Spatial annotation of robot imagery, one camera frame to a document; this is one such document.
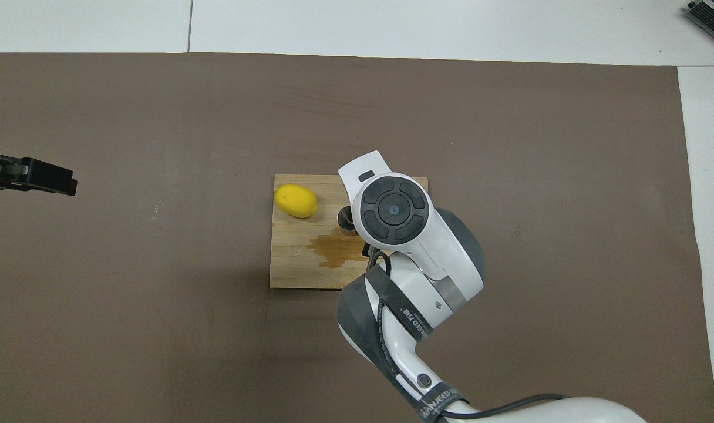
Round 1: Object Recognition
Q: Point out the wooden cutting board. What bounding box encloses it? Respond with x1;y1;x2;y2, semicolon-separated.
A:
269;174;429;291

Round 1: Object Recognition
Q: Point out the brown table mat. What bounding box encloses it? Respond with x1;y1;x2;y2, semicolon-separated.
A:
0;52;714;423

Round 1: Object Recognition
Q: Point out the yellow lemon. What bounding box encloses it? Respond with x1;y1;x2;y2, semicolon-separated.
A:
274;184;318;219

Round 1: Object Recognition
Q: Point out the steel double jigger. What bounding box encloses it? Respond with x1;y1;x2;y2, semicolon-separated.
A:
336;206;358;236

